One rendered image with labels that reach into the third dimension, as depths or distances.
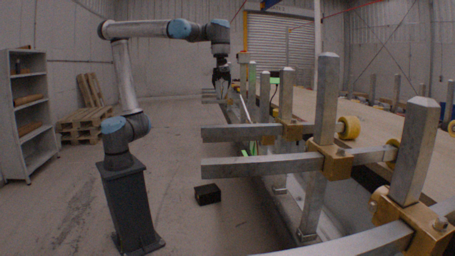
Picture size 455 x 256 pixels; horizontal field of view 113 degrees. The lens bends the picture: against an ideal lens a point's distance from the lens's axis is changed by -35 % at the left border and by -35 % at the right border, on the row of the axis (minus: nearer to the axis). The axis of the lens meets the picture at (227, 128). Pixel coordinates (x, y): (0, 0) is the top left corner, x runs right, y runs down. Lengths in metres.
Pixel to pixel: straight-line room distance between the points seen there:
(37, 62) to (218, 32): 2.98
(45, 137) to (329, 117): 3.60
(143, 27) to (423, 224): 1.15
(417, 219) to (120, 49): 1.44
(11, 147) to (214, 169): 2.74
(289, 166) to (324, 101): 0.15
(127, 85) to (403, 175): 1.34
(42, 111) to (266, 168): 3.44
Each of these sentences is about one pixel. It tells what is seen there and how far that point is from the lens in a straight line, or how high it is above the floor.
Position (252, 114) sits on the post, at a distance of 1.22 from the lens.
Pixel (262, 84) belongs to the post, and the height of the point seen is 1.06.
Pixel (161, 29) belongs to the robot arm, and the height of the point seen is 1.31.
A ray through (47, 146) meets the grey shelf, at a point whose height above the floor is 0.19.
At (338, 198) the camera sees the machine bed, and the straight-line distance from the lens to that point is 0.86.
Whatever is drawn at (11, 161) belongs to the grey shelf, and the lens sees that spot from 3.07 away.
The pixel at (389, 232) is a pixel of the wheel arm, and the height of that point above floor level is 0.96.
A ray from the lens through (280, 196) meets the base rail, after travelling 0.82.
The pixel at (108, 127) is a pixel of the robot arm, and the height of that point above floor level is 0.84.
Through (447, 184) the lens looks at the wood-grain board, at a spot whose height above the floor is 0.90.
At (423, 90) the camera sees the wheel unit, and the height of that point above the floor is 1.07.
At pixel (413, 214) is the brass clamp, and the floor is 0.97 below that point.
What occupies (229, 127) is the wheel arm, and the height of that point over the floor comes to 0.96.
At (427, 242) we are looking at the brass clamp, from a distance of 0.31.
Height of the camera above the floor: 1.13
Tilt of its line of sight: 15 degrees down
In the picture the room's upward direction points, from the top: straight up
